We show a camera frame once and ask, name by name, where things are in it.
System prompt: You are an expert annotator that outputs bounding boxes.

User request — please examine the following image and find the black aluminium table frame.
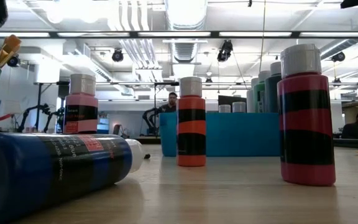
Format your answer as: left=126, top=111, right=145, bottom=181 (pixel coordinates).
left=134, top=136, right=358, bottom=149

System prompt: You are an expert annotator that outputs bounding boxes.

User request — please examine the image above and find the teal plastic bin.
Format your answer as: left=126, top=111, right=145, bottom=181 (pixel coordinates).
left=157, top=111, right=281, bottom=157

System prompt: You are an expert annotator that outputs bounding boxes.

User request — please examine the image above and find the white table lamp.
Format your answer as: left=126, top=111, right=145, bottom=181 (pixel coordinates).
left=3, top=100, right=22, bottom=131

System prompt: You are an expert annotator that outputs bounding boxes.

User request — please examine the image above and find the large green paint bottle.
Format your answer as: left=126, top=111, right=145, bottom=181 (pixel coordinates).
left=252, top=70, right=272, bottom=113

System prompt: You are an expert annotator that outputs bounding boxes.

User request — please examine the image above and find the silver ventilation duct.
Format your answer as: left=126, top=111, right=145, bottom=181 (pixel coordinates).
left=163, top=0, right=208, bottom=65

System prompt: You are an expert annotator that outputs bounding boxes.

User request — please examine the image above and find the small magenta paint bottle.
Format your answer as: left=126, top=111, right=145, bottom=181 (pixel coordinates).
left=277, top=43, right=337, bottom=187

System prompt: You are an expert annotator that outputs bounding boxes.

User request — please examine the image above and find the black monitor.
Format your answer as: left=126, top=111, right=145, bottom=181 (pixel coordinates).
left=218, top=95, right=247, bottom=106

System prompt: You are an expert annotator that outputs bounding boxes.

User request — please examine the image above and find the black overhead beam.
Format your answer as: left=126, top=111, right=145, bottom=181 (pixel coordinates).
left=0, top=30, right=358, bottom=40

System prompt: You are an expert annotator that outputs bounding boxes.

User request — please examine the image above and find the small blue paint bottle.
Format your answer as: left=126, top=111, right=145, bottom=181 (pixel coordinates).
left=0, top=132, right=146, bottom=223

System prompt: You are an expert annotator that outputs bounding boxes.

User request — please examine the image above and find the black ceiling spotlight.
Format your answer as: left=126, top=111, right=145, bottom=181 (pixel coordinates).
left=331, top=51, right=346, bottom=62
left=6, top=54, right=21, bottom=68
left=111, top=48, right=124, bottom=63
left=216, top=39, right=233, bottom=62

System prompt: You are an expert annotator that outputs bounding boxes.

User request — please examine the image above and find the small pink paint bottle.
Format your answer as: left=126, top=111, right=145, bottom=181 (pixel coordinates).
left=63, top=73, right=99, bottom=134

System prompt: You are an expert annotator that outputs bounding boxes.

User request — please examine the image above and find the black light stand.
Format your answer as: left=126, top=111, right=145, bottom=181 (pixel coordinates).
left=33, top=81, right=71, bottom=133

